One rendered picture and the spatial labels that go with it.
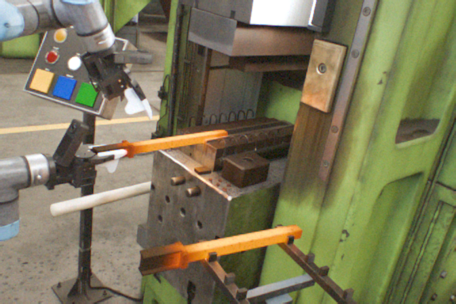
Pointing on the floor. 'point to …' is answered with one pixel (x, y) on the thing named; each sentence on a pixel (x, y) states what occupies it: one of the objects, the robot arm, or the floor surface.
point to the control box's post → (85, 210)
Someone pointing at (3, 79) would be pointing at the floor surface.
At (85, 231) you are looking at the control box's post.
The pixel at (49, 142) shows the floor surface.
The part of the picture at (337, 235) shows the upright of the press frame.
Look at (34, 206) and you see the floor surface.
